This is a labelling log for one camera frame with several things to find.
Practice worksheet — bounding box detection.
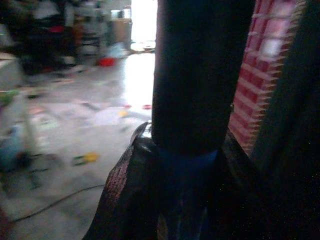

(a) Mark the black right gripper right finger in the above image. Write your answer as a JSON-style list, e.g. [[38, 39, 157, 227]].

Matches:
[[207, 128, 288, 240]]

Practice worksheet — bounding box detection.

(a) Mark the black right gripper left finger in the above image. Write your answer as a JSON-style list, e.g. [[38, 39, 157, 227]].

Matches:
[[84, 121, 161, 240]]

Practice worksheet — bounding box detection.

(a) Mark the yellow green toy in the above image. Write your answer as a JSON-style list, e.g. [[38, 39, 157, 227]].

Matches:
[[71, 151, 100, 167]]

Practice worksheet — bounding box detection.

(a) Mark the red plastic basin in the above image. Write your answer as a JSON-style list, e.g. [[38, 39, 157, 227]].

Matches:
[[96, 57, 116, 68]]

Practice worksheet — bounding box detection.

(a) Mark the black clutter pile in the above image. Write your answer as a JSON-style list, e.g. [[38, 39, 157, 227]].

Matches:
[[13, 23, 77, 74]]

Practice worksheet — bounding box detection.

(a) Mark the black floor cable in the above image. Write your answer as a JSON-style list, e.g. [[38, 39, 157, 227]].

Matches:
[[11, 183, 106, 224]]

